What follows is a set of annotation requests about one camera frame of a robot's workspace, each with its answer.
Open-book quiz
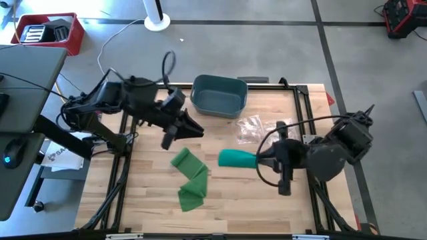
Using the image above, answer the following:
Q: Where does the black computer mouse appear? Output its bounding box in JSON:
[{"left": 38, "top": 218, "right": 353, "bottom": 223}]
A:
[{"left": 2, "top": 138, "right": 27, "bottom": 169}]

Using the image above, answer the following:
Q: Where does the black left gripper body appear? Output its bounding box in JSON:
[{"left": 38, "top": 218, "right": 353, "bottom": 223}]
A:
[{"left": 156, "top": 109, "right": 183, "bottom": 150}]

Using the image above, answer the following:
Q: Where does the silver slotted toaster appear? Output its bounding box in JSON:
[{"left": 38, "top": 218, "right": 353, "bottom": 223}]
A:
[{"left": 19, "top": 24, "right": 47, "bottom": 44}]

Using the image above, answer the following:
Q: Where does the white pole stand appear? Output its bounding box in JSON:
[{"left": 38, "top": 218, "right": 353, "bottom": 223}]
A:
[{"left": 142, "top": 0, "right": 171, "bottom": 33}]

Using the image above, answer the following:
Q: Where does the grey flat plate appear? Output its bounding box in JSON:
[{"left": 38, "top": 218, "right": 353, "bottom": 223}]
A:
[{"left": 237, "top": 76, "right": 270, "bottom": 84}]

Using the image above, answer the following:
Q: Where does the black support beam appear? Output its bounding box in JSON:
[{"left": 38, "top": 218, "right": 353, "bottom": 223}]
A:
[{"left": 33, "top": 115, "right": 95, "bottom": 160}]

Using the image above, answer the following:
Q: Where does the red plastic crate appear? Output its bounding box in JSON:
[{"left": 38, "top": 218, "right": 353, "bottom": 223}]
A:
[{"left": 10, "top": 12, "right": 86, "bottom": 57}]

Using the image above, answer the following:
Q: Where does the white paper sheet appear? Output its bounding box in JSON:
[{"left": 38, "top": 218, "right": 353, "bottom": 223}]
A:
[{"left": 40, "top": 141, "right": 85, "bottom": 173}]

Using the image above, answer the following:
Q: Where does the dark grey desk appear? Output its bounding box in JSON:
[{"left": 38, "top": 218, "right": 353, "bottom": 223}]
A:
[{"left": 0, "top": 133, "right": 46, "bottom": 223}]

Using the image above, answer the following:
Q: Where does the white cable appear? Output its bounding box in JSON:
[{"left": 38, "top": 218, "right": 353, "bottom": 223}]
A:
[{"left": 97, "top": 18, "right": 147, "bottom": 78}]

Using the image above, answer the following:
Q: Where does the black desk cable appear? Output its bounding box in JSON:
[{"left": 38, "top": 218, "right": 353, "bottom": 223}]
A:
[{"left": 0, "top": 72, "right": 73, "bottom": 103}]

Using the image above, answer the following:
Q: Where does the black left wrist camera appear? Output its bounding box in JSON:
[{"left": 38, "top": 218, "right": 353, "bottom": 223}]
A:
[{"left": 161, "top": 87, "right": 187, "bottom": 113}]

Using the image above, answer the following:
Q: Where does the yellow cable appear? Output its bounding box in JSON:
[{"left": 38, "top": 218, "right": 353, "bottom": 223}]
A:
[{"left": 55, "top": 81, "right": 67, "bottom": 101}]

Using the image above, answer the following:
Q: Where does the red and black equipment case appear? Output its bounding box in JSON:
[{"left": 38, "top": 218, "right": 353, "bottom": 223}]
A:
[{"left": 382, "top": 0, "right": 427, "bottom": 40}]

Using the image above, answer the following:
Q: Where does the teal elastic bandage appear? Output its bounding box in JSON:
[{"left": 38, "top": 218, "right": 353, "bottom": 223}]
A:
[{"left": 218, "top": 149, "right": 258, "bottom": 169}]

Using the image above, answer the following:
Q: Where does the black appliance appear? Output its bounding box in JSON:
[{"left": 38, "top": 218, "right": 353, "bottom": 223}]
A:
[{"left": 44, "top": 19, "right": 71, "bottom": 43}]

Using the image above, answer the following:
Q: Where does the dark desk foot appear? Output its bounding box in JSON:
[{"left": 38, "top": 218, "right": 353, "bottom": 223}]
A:
[{"left": 25, "top": 165, "right": 91, "bottom": 209}]

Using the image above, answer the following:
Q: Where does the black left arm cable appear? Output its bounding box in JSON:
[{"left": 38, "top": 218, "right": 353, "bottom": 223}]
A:
[{"left": 161, "top": 50, "right": 177, "bottom": 91}]

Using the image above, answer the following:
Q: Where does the grey metal bar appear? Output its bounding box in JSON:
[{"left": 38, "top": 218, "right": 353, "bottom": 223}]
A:
[{"left": 412, "top": 90, "right": 427, "bottom": 124}]

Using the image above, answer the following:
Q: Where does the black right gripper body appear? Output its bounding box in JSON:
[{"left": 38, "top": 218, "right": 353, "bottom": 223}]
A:
[{"left": 274, "top": 121, "right": 310, "bottom": 197}]

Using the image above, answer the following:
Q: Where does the green elastic bandage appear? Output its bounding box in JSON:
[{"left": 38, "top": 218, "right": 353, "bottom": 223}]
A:
[{"left": 170, "top": 147, "right": 209, "bottom": 213}]

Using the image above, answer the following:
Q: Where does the black metal table frame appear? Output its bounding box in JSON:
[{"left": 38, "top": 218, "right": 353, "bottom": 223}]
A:
[{"left": 78, "top": 75, "right": 363, "bottom": 240}]

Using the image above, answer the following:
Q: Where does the silver bracket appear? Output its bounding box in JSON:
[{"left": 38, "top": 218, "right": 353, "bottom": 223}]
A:
[
  {"left": 105, "top": 233, "right": 144, "bottom": 240},
  {"left": 292, "top": 234, "right": 330, "bottom": 240}
]

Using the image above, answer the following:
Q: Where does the blue-grey plastic bin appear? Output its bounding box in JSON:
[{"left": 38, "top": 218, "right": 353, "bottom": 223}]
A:
[{"left": 189, "top": 74, "right": 249, "bottom": 119}]

